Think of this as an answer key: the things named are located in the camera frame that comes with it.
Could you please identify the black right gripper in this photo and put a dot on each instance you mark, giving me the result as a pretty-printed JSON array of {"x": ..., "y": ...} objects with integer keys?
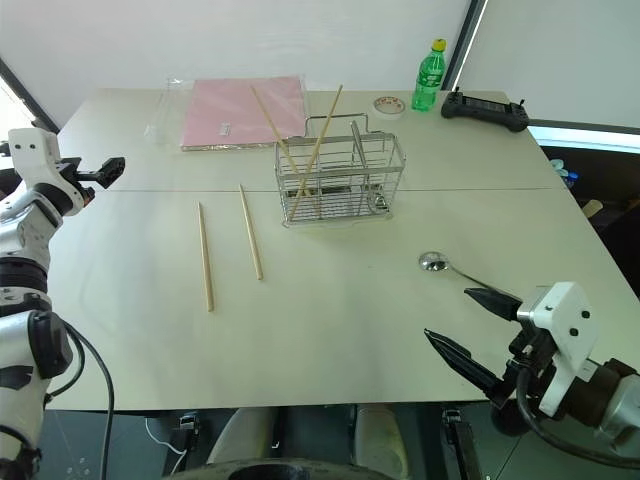
[{"x": 532, "y": 350}]

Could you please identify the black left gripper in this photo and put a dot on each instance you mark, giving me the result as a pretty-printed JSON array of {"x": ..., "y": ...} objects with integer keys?
[{"x": 75, "y": 167}]

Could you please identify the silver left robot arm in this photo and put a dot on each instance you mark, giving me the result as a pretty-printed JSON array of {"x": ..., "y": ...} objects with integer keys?
[{"x": 20, "y": 235}]

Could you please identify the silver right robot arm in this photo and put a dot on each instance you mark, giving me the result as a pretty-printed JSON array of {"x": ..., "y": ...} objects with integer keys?
[{"x": 625, "y": 400}]

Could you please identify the metal spoon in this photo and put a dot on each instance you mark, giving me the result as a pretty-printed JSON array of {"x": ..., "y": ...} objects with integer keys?
[{"x": 434, "y": 262}]

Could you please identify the clear plastic sleeve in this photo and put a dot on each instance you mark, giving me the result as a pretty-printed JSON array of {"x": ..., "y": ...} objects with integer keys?
[{"x": 167, "y": 107}]

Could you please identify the black table leg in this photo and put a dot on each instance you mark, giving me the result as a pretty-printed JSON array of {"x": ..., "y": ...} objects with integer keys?
[
  {"x": 462, "y": 445},
  {"x": 189, "y": 430}
]

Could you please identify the wooden chopstick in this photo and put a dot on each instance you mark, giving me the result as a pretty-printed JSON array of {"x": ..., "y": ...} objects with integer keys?
[
  {"x": 267, "y": 117},
  {"x": 331, "y": 112},
  {"x": 206, "y": 260},
  {"x": 251, "y": 235}
]

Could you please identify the pink paper pack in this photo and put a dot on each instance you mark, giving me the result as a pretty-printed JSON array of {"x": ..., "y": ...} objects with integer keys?
[{"x": 235, "y": 112}]

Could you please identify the beige rounded leg cover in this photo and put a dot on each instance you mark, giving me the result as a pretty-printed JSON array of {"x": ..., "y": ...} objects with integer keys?
[
  {"x": 245, "y": 435},
  {"x": 380, "y": 440}
]

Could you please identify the small wooden block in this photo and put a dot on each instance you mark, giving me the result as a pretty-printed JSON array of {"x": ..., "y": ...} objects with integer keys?
[{"x": 592, "y": 208}]

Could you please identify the blue capped clear bottle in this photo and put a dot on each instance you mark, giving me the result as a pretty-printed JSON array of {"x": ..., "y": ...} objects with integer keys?
[{"x": 570, "y": 177}]

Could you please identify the black remote controller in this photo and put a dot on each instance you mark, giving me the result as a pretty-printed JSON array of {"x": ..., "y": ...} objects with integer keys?
[{"x": 482, "y": 110}]

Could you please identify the metal cutlery piece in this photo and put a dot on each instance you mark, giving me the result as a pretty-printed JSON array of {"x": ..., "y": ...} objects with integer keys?
[{"x": 357, "y": 137}]

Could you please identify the white tape roll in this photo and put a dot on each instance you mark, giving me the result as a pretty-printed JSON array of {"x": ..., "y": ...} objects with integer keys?
[{"x": 388, "y": 107}]

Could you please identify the green plastic bottle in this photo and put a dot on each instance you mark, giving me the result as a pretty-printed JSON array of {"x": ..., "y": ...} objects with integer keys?
[{"x": 428, "y": 80}]

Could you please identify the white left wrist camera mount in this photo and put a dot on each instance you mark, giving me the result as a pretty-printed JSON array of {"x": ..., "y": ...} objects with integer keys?
[{"x": 35, "y": 160}]

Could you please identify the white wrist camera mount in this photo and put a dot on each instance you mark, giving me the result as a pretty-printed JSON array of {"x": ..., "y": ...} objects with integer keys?
[
  {"x": 35, "y": 160},
  {"x": 570, "y": 320}
]

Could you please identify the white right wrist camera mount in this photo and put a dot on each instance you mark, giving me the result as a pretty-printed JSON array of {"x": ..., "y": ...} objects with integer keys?
[{"x": 570, "y": 320}]

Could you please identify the dark window frame post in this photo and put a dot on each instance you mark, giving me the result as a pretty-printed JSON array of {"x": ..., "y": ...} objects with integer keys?
[{"x": 467, "y": 40}]

